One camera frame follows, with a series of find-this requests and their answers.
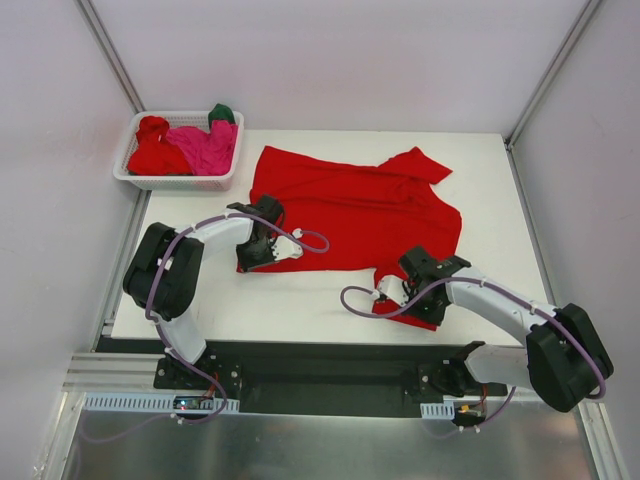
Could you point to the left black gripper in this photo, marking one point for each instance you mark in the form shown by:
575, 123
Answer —
255, 251

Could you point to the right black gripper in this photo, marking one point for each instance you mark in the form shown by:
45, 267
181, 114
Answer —
426, 301

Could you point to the red t shirt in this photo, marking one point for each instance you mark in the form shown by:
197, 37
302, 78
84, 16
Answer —
155, 155
371, 215

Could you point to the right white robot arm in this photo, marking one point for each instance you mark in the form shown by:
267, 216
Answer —
559, 354

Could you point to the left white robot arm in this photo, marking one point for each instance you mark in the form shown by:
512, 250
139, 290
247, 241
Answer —
163, 274

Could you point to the pink t shirt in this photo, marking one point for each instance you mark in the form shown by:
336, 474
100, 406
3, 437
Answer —
207, 153

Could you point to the green t shirt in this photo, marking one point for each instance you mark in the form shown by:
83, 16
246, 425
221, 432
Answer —
221, 112

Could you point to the white plastic basket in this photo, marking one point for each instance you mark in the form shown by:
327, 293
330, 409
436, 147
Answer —
175, 119

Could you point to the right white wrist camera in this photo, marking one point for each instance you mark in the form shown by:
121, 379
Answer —
392, 288

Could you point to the right white cable duct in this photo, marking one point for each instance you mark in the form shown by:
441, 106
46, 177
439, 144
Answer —
438, 411

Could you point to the white cable duct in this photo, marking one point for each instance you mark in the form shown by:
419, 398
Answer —
151, 403
438, 411

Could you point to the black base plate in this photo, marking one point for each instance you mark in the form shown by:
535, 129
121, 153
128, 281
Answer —
349, 380

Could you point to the aluminium frame rail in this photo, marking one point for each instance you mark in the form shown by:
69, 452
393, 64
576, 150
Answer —
111, 372

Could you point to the left white cable duct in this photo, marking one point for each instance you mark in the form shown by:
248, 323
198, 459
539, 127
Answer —
151, 403

